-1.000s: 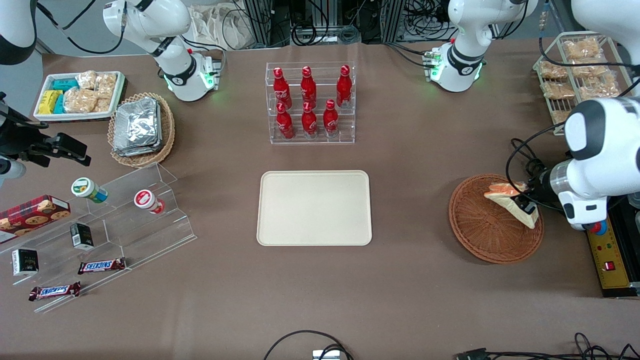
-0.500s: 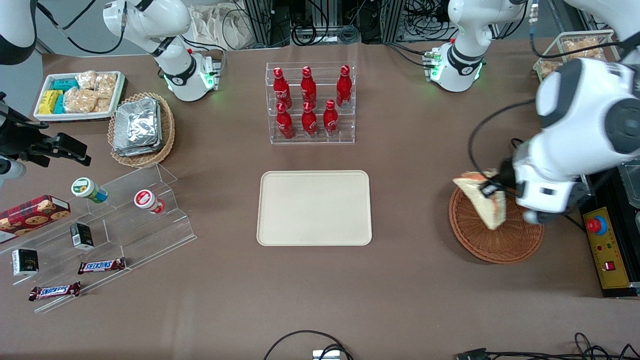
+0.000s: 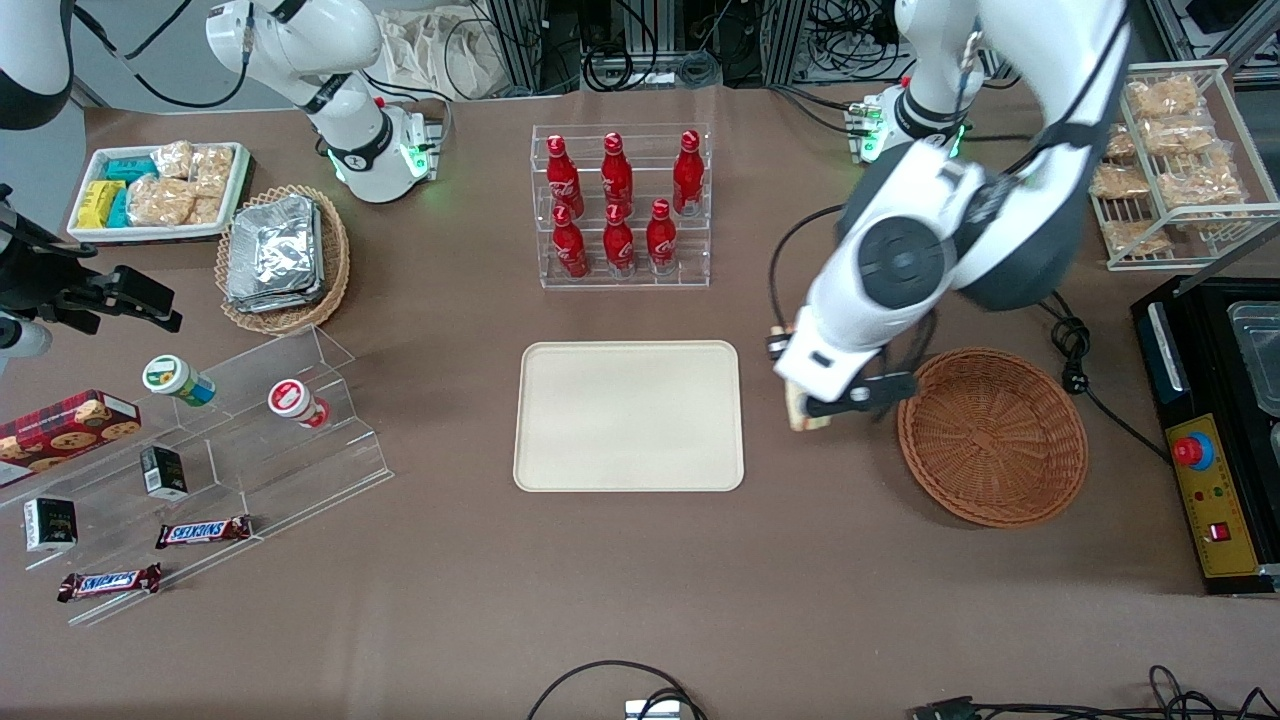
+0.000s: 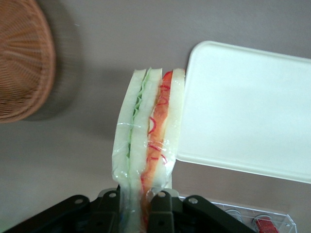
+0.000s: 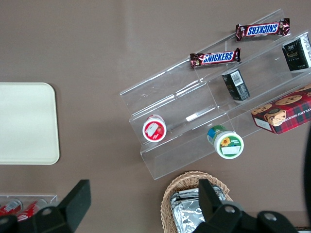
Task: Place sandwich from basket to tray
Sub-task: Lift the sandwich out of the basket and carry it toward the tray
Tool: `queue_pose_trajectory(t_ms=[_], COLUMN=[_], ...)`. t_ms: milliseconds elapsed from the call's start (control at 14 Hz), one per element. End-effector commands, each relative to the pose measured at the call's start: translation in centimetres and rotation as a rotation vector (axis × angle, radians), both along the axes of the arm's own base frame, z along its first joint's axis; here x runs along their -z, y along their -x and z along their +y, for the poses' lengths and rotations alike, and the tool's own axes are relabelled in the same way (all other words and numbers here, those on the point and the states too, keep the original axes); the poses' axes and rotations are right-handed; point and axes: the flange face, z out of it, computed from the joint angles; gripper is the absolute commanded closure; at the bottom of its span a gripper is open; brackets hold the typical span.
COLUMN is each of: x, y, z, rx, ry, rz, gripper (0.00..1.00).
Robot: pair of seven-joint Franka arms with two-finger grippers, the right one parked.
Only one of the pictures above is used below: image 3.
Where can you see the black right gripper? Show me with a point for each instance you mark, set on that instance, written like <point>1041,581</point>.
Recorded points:
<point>28,276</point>

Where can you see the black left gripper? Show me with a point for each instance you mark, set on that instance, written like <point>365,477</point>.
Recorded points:
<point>776,337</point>

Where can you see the triangular sandwich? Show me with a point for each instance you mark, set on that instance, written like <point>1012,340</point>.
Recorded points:
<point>797,410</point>

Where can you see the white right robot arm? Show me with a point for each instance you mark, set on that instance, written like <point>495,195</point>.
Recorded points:
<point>370,150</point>

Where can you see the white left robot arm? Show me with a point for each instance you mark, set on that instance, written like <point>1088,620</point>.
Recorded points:
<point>905,262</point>

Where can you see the white rectangular snack tray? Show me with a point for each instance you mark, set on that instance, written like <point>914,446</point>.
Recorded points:
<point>90,232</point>

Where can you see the beige rectangular serving tray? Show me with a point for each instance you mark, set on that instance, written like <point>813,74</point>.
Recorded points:
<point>628,416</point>

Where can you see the oval light wicker basket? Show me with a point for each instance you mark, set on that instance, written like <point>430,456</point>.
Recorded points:
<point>335,270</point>

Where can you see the round brown wicker basket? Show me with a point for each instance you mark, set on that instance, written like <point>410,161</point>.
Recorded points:
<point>990,440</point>

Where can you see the green lid cup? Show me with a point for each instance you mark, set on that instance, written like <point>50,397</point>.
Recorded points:
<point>175,378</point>

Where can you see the teal snack packet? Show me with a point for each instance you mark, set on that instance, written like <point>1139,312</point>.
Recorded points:
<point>128,168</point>
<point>119,210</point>

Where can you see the clear bag of crackers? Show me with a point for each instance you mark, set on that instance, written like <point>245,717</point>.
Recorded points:
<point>1120,143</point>
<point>1135,238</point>
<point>213,170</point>
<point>205,210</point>
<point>1200,187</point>
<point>172,158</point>
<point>1120,181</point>
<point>1162,97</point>
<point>160,202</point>
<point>1185,140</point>

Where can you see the yellow snack packet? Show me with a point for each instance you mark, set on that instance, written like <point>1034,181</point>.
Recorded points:
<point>97,203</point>

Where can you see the clear acrylic bottle rack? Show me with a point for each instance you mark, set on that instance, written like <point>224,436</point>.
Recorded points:
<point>640,283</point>

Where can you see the red cola bottle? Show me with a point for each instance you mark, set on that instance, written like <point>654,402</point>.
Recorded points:
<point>570,250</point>
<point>617,175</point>
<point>563,180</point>
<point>688,175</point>
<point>619,245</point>
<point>661,240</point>

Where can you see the red tartan cookie box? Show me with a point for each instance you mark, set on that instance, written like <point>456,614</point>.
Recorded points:
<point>60,432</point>

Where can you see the red lid cup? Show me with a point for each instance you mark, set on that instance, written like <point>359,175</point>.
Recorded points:
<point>295,402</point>

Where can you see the clear acrylic stepped shelf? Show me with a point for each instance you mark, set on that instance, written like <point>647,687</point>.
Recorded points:
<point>270,470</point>

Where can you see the brown snickers bar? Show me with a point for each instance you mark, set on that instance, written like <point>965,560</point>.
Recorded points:
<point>203,531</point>
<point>108,582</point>

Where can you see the small black white box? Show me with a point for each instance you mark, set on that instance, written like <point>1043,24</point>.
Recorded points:
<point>50,525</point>

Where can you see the beige cloth bag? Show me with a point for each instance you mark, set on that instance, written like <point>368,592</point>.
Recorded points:
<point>430,50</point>

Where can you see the black machine with yellow panel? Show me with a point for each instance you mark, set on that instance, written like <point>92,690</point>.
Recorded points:
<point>1160,340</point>

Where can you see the small silver device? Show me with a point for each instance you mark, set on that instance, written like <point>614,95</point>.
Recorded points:
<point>652,710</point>

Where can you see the clear metal pan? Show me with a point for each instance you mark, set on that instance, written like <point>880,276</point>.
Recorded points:
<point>1258,355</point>

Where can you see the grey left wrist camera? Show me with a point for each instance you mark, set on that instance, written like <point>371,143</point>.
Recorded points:
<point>870,392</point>

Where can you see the aluminium frame post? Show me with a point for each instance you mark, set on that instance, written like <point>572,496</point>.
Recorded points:
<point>515,45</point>
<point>785,40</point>

